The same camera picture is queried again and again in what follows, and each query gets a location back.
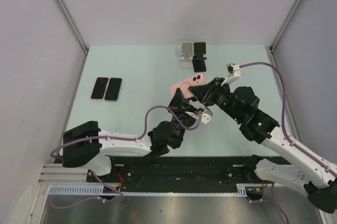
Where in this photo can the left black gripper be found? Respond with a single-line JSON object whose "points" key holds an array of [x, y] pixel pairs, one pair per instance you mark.
{"points": [[179, 104]]}

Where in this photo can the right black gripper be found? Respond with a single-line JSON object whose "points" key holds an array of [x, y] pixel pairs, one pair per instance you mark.
{"points": [[202, 92]]}

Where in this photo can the black rectangular phone stand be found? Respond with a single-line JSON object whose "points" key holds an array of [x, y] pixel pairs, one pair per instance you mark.
{"points": [[199, 58]]}

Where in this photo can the white phone stand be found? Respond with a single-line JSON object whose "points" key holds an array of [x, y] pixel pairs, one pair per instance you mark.
{"points": [[186, 54]]}

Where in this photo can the black phone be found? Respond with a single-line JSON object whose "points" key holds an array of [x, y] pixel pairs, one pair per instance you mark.
{"points": [[113, 89]]}

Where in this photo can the pink case phone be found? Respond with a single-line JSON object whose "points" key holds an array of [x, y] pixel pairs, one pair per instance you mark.
{"points": [[99, 88]]}

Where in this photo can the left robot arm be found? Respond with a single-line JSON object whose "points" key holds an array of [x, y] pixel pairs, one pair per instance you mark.
{"points": [[91, 147]]}

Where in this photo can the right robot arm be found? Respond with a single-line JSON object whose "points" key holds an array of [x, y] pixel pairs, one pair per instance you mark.
{"points": [[313, 176]]}

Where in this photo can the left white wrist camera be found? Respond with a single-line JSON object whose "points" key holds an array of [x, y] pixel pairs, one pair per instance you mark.
{"points": [[204, 115]]}

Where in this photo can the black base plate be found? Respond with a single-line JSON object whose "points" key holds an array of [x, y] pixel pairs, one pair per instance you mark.
{"points": [[183, 173]]}

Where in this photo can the right aluminium table rail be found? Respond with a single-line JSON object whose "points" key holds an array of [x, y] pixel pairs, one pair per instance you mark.
{"points": [[290, 123]]}

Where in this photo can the white slotted cable duct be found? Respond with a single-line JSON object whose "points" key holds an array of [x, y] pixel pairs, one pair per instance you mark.
{"points": [[100, 190]]}

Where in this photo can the right aluminium frame post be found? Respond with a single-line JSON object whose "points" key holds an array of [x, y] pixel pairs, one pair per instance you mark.
{"points": [[290, 15]]}

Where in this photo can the aluminium frame post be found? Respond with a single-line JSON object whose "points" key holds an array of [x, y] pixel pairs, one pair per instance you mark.
{"points": [[72, 25], [290, 15]]}

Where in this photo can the left aluminium frame post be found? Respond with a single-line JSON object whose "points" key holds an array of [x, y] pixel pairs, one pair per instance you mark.
{"points": [[72, 25]]}

